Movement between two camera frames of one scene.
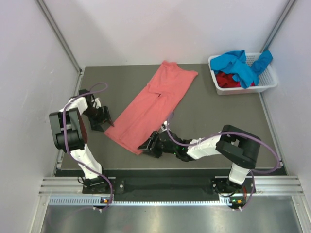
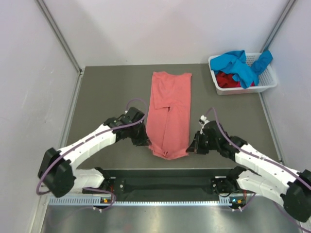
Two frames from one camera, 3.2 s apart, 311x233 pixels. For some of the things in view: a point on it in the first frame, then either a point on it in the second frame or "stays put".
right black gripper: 147,146 → 196,147
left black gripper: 95,124 → 143,140
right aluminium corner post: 279,25 stays put
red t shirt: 226,80 stays put
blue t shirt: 235,62 stays put
